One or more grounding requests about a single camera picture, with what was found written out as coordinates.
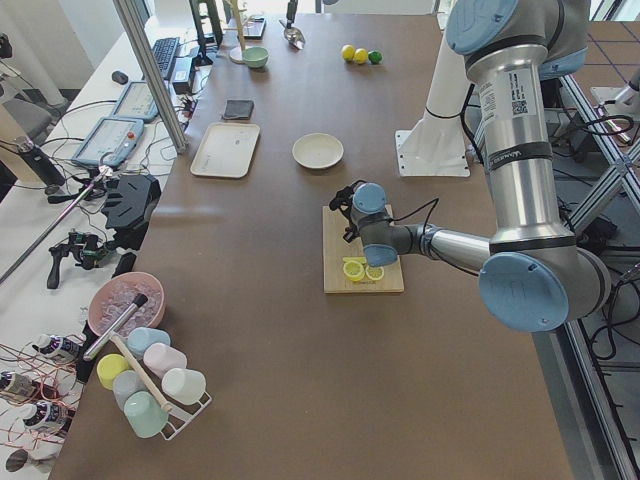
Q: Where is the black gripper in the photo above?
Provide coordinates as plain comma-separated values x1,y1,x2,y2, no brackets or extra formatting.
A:
343,216,360,243
286,0,297,23

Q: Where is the cream round plate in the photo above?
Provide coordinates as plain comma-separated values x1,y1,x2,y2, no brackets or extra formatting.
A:
292,133,344,170

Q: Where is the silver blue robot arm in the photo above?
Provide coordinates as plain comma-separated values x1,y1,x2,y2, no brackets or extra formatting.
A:
331,1,611,332

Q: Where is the cream rabbit tray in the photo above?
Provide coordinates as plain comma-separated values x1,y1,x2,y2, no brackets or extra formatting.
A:
190,122,260,179

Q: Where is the bamboo cutting board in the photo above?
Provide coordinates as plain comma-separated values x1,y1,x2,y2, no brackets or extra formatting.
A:
322,206,404,294

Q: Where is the yellow plastic knife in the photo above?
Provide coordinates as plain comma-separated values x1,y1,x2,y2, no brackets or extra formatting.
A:
342,256,367,264

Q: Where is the metal scoop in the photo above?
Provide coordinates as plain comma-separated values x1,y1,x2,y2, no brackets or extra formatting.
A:
279,19,306,50

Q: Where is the lemon slice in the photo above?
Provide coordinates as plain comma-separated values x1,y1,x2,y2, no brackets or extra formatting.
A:
342,260,365,283
365,265,385,282

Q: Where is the green bowl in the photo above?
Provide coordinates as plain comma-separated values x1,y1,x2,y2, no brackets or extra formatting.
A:
242,46,269,69

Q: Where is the wooden stand with base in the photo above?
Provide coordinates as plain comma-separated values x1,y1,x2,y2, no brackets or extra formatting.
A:
225,0,246,64

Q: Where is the green lime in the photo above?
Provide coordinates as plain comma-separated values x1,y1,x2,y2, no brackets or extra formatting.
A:
368,50,383,65

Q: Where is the grey folded cloth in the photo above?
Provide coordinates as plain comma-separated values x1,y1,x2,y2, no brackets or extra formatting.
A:
221,99,254,120

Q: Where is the black keyboard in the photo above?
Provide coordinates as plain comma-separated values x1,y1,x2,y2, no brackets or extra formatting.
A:
152,37,180,80

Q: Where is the teach pendant far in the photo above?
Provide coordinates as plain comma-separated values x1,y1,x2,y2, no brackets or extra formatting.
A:
112,81,159,123

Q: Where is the teach pendant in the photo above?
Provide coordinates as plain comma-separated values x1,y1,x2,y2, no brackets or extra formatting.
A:
71,116,144,169
112,81,159,123

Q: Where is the black computer mouse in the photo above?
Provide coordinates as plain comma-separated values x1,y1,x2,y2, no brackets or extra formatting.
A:
111,70,129,85

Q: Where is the metal muddler black tip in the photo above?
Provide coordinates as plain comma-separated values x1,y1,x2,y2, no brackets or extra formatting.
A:
83,293,148,362

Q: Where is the black perforated device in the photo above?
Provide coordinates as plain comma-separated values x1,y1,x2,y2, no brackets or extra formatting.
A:
101,174,161,250

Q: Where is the white cup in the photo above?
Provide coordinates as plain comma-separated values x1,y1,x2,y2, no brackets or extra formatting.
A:
161,368,206,405

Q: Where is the pink cup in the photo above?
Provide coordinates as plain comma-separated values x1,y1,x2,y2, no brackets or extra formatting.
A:
143,342,188,379

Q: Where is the teach pendant near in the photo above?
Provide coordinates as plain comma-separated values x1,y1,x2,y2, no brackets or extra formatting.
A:
71,116,144,169

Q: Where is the blue cup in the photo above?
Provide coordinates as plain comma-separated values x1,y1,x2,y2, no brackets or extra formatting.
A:
126,327,171,360

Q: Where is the pink bowl with ice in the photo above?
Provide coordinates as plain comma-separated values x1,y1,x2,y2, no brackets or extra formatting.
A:
88,272,166,337

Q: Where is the white cup rack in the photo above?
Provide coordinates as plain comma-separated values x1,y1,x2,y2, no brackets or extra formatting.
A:
110,334,213,441

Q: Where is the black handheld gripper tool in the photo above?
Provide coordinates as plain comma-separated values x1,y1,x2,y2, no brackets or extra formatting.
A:
46,230,116,289

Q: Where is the grey cup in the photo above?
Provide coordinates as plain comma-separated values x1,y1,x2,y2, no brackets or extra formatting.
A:
112,370,146,411

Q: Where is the mint green cup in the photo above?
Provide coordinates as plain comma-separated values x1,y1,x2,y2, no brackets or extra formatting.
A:
123,391,169,438

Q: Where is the yellow cup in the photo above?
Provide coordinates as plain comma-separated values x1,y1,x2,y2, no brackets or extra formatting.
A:
96,353,131,391

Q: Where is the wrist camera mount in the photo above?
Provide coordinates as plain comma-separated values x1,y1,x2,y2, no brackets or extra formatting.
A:
329,179,365,219

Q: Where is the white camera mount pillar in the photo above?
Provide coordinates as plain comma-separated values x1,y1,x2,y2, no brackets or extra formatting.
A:
395,40,470,177

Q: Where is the aluminium frame post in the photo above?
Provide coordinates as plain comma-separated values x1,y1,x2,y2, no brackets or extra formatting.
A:
113,0,187,154

